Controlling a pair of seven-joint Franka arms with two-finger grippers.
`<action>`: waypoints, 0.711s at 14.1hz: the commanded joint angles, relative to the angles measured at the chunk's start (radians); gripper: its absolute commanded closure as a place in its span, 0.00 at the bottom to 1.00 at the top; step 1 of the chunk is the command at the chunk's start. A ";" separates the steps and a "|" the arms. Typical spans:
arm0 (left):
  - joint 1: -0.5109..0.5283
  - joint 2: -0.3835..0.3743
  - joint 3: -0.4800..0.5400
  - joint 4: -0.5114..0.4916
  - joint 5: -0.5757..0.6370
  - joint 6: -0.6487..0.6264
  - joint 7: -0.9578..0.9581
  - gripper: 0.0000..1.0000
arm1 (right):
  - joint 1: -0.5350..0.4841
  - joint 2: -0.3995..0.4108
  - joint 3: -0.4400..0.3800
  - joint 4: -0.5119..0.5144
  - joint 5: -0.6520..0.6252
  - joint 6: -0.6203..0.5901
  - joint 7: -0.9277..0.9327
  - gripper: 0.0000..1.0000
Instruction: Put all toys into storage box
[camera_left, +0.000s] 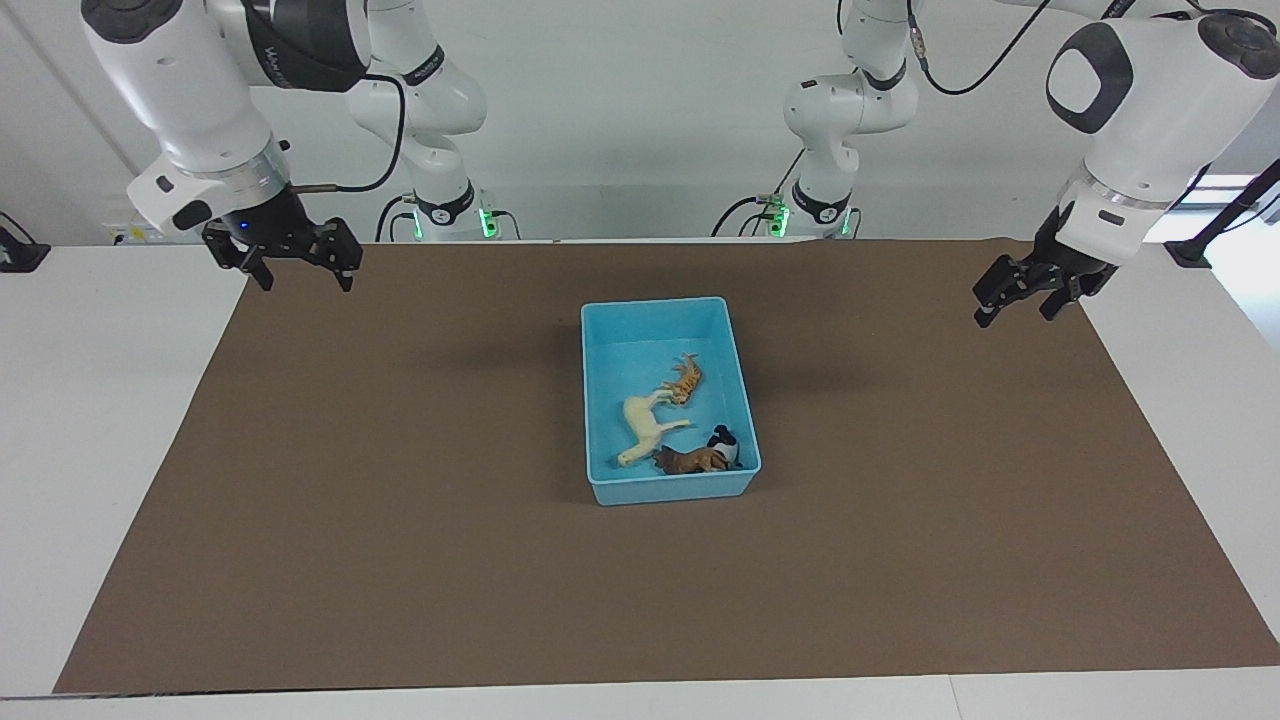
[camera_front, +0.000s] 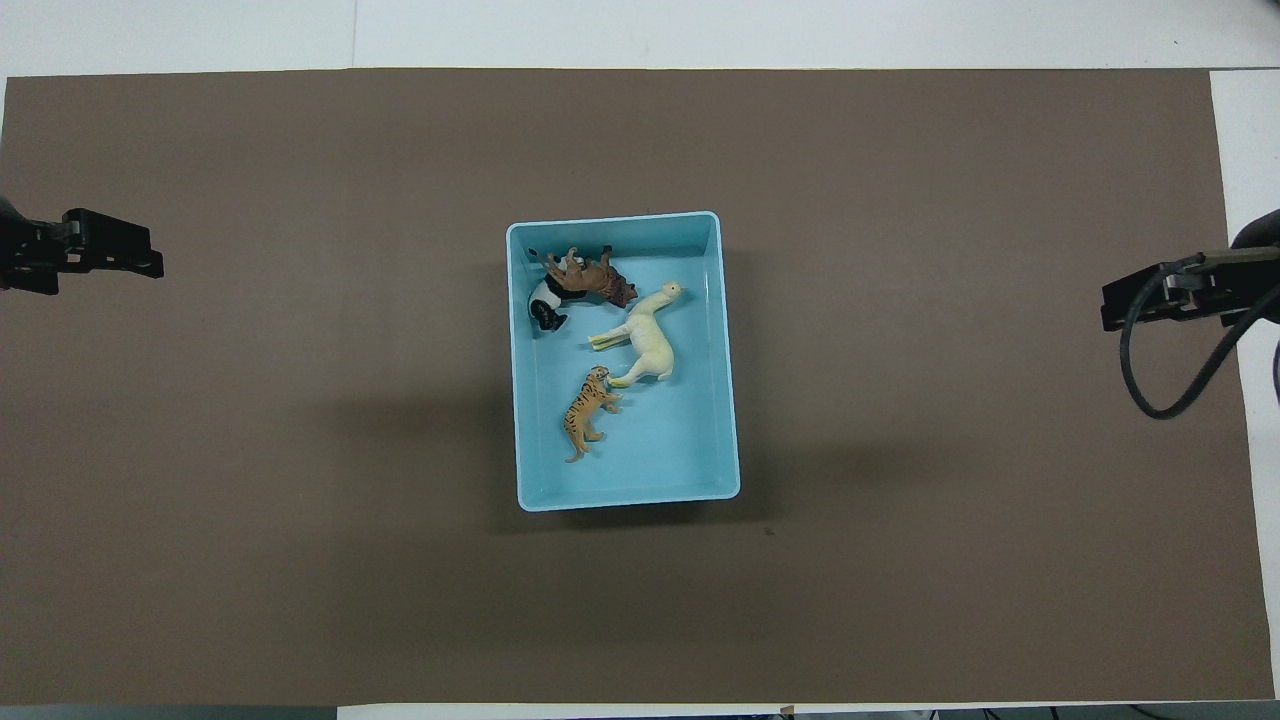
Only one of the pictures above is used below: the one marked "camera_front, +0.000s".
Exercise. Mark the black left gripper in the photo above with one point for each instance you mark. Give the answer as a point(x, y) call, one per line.
point(25, 255)

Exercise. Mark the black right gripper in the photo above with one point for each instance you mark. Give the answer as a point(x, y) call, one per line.
point(1250, 285)

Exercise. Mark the black and white panda toy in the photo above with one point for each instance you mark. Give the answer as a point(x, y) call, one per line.
point(545, 305)

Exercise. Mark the brown lion toy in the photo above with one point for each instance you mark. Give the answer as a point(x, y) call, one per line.
point(595, 280)

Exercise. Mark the orange striped tiger toy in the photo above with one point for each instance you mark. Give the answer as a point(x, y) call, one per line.
point(585, 410)

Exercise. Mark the cream alpaca toy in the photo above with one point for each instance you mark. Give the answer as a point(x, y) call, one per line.
point(648, 340)

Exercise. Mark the light blue plastic storage box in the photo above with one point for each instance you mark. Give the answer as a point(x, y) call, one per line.
point(660, 450)

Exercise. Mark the brown table mat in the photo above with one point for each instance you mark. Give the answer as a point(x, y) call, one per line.
point(300, 450)

